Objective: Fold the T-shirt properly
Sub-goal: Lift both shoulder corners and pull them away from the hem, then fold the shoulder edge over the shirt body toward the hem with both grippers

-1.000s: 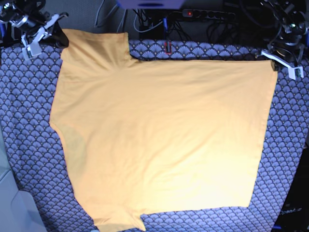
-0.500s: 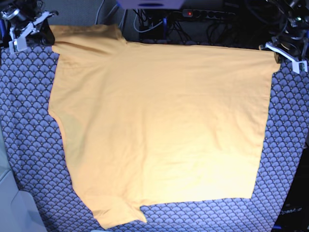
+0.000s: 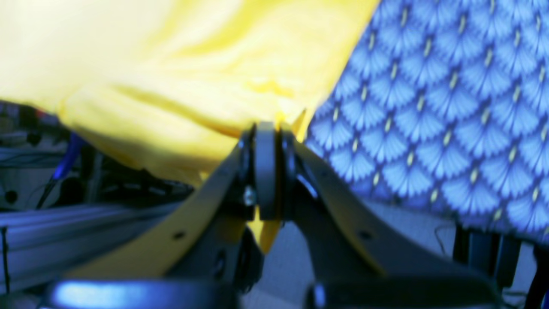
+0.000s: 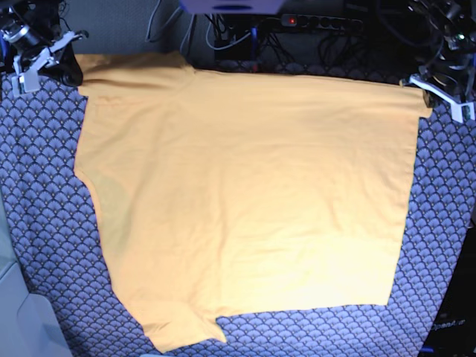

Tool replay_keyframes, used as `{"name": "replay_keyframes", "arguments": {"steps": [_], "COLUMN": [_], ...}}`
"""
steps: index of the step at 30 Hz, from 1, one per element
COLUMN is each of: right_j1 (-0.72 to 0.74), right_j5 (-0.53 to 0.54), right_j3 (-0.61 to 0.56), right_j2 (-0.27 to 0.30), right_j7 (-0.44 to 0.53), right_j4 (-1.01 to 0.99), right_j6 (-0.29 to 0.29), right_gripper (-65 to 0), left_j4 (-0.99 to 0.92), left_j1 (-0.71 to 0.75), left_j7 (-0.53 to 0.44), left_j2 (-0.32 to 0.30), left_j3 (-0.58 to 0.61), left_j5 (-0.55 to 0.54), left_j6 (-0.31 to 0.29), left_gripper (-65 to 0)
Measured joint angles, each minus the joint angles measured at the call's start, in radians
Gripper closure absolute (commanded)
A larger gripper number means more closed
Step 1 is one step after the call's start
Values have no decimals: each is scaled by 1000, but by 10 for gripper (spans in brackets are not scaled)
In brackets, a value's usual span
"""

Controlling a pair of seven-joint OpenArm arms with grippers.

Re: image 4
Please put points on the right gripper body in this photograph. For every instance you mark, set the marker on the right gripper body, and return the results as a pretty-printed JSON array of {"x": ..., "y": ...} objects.
[{"x": 34, "y": 58}]

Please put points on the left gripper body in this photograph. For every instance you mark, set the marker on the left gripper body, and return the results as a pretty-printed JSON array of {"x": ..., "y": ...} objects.
[{"x": 461, "y": 110}]

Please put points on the yellow T-shirt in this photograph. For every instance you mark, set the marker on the yellow T-shirt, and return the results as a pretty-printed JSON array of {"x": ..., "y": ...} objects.
[{"x": 220, "y": 194}]

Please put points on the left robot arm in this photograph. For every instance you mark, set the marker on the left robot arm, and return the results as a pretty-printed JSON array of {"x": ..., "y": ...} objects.
[{"x": 449, "y": 73}]

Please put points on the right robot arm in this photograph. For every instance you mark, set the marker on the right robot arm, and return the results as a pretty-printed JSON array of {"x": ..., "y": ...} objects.
[{"x": 42, "y": 17}]

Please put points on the black power strip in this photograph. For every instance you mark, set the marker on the black power strip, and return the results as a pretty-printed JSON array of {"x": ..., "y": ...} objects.
[{"x": 312, "y": 22}]

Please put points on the blue box overhead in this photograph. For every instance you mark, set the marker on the blue box overhead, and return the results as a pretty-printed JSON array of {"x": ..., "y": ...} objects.
[{"x": 232, "y": 6}]

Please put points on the blue fan-patterned table cloth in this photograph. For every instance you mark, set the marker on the blue fan-patterned table cloth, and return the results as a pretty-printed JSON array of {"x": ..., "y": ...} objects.
[{"x": 54, "y": 233}]

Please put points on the black OpenArm box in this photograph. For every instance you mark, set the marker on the black OpenArm box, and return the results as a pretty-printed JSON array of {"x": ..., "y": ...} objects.
[{"x": 453, "y": 330}]

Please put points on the white bin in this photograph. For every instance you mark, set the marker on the white bin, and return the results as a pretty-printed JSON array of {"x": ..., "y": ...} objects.
[{"x": 29, "y": 326}]

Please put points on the blue handled clamp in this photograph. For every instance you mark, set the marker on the blue handled clamp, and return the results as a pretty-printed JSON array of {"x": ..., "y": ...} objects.
[{"x": 254, "y": 43}]

